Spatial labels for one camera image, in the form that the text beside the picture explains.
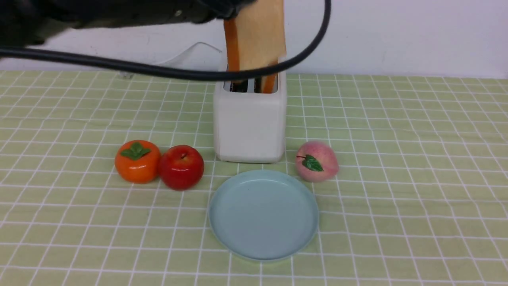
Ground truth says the toast slice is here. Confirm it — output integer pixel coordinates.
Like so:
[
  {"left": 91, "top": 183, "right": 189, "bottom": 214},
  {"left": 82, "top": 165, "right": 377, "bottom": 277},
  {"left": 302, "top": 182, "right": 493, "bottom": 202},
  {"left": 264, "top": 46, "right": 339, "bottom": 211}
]
[
  {"left": 223, "top": 0, "right": 287, "bottom": 72},
  {"left": 259, "top": 74, "right": 277, "bottom": 94}
]

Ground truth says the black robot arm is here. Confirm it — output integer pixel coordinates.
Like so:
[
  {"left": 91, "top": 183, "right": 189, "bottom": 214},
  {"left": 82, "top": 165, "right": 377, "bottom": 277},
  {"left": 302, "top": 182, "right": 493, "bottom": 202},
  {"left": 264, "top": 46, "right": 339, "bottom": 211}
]
[{"left": 0, "top": 0, "right": 252, "bottom": 47}]

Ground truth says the white toaster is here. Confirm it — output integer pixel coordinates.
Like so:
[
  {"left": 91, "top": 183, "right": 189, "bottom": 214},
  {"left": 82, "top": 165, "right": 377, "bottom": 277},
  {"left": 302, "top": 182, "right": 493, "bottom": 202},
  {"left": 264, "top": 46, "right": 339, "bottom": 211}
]
[{"left": 212, "top": 72, "right": 287, "bottom": 164}]

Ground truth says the pink peach with leaf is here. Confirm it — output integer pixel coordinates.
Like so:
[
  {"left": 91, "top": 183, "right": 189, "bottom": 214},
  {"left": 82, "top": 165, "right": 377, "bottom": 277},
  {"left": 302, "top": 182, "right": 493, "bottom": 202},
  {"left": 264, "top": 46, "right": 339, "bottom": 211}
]
[{"left": 295, "top": 141, "right": 339, "bottom": 183}]

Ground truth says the light blue round plate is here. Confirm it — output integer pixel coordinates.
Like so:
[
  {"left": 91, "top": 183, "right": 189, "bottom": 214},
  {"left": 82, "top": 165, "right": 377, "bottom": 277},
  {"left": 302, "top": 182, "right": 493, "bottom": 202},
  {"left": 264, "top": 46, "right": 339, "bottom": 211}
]
[{"left": 208, "top": 170, "right": 319, "bottom": 262}]

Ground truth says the red apple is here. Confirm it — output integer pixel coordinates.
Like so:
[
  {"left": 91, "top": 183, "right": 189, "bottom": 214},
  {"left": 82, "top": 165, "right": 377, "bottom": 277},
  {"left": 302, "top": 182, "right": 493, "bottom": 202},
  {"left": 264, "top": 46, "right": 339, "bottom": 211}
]
[{"left": 158, "top": 145, "right": 205, "bottom": 191}]

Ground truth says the orange persimmon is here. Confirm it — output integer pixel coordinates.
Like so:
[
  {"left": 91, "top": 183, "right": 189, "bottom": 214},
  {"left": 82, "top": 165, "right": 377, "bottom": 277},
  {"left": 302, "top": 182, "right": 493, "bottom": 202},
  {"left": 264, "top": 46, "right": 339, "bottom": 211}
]
[{"left": 114, "top": 140, "right": 162, "bottom": 184}]

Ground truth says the green checkered tablecloth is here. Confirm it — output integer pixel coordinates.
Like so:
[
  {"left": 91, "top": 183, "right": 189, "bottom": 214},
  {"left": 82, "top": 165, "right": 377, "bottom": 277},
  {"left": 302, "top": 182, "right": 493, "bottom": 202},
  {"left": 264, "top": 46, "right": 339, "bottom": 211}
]
[{"left": 0, "top": 71, "right": 508, "bottom": 286}]

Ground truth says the black cable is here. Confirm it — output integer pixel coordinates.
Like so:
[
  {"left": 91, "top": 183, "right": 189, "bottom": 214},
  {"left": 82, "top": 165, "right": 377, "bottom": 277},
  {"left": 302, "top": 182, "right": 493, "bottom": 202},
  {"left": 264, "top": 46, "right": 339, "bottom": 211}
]
[{"left": 0, "top": 0, "right": 332, "bottom": 82}]

